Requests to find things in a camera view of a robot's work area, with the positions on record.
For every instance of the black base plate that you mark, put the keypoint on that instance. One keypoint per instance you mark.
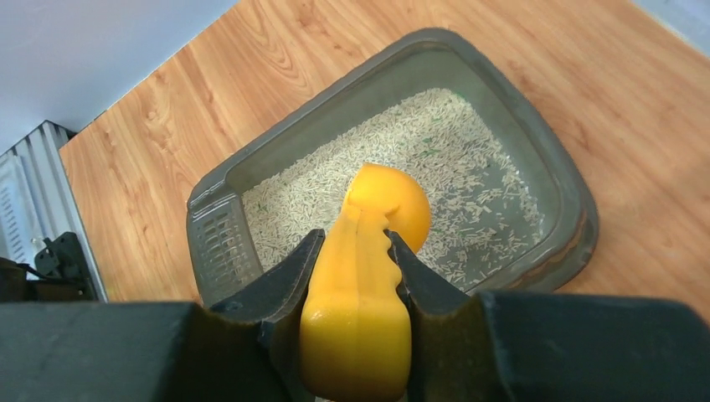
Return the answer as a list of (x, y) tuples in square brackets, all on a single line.
[(60, 273)]

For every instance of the grey litter box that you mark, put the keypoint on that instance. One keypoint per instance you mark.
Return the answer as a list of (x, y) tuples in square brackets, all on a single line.
[(509, 208)]

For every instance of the aluminium rail frame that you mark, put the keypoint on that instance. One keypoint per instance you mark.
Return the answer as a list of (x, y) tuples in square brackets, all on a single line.
[(37, 201)]

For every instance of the yellow plastic scoop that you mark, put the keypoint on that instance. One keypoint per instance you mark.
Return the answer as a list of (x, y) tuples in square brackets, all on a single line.
[(355, 332)]

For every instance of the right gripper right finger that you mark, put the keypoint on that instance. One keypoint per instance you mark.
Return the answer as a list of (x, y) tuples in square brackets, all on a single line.
[(452, 358)]

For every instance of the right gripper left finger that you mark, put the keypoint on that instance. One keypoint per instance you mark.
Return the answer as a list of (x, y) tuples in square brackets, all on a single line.
[(265, 359)]

